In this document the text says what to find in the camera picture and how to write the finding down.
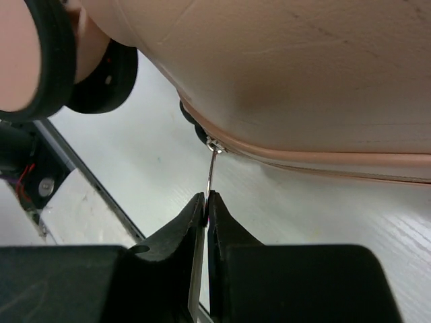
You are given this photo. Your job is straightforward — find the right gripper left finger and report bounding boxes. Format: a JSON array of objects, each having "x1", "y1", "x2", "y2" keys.
[{"x1": 1, "y1": 193, "x2": 204, "y2": 322}]

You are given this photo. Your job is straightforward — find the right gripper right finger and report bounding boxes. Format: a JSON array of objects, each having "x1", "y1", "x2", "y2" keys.
[{"x1": 207, "y1": 192, "x2": 402, "y2": 322}]

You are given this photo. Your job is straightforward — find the pink hard-shell suitcase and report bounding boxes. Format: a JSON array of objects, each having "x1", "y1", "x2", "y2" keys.
[{"x1": 1, "y1": 1, "x2": 430, "y2": 185}]

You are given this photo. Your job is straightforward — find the aluminium rail front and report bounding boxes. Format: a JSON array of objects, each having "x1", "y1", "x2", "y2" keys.
[{"x1": 33, "y1": 119, "x2": 145, "y2": 243}]

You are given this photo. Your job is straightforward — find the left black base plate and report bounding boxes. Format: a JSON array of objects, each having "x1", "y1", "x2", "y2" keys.
[{"x1": 1, "y1": 120, "x2": 75, "y2": 211}]

